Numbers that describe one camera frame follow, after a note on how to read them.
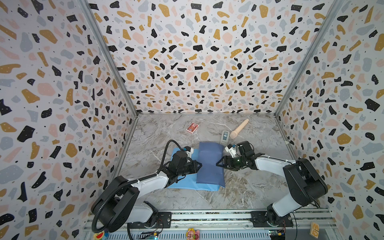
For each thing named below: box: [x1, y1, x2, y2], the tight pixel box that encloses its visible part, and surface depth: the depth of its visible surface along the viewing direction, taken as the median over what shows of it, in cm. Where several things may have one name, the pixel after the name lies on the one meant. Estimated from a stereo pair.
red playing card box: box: [186, 122, 199, 134], surface depth 115 cm
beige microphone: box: [229, 118, 249, 139], surface depth 111 cm
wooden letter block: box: [309, 222, 320, 239], surface depth 73 cm
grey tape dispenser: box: [220, 130, 230, 146], surface depth 105 cm
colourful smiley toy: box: [93, 230, 105, 240], surface depth 70 cm
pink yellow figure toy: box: [186, 228, 201, 240], surface depth 69 cm
